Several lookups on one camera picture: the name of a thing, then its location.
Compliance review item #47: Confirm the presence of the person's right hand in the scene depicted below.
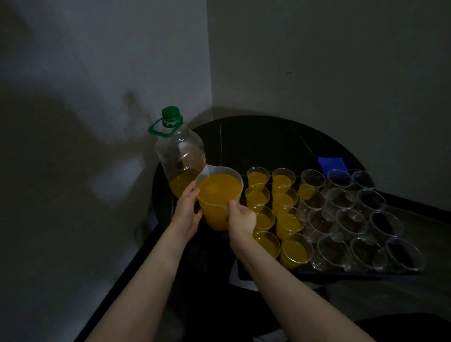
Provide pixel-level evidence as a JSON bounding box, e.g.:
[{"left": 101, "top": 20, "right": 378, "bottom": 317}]
[{"left": 227, "top": 200, "right": 257, "bottom": 248}]

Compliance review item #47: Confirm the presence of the person's left hand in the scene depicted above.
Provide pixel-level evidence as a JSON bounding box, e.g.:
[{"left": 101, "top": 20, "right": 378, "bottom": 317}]
[{"left": 171, "top": 181, "right": 204, "bottom": 244}]

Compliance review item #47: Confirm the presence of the clear pitcher with orange juice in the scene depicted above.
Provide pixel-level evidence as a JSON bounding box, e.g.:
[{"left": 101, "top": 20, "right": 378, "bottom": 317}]
[{"left": 195, "top": 164, "right": 244, "bottom": 232}]

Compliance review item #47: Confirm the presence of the person's right forearm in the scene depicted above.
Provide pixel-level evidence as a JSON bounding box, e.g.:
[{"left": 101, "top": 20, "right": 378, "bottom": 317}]
[{"left": 230, "top": 238, "right": 377, "bottom": 342}]

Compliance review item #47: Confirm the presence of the person's left forearm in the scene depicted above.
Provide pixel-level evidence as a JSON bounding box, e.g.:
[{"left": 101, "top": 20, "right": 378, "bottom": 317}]
[{"left": 86, "top": 229, "right": 185, "bottom": 342}]

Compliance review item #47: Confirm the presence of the group of juice-filled clear cups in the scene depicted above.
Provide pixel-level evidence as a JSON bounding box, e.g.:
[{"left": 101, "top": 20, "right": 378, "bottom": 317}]
[{"left": 245, "top": 167, "right": 326, "bottom": 270}]

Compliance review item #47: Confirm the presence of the clear plastic bottle green cap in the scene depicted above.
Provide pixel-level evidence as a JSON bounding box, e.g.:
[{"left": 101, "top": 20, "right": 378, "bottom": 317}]
[{"left": 148, "top": 106, "right": 207, "bottom": 199}]

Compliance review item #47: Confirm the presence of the black tray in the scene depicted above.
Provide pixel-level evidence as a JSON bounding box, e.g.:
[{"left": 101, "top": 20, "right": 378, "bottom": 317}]
[{"left": 230, "top": 168, "right": 428, "bottom": 291}]

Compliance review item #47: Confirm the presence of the blue cloth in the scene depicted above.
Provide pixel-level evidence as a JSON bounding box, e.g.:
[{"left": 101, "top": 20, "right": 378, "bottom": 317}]
[{"left": 317, "top": 157, "right": 349, "bottom": 176}]

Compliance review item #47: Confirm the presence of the group of empty clear cups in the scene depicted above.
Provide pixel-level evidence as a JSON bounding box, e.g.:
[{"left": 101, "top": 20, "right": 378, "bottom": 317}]
[{"left": 299, "top": 169, "right": 428, "bottom": 274}]

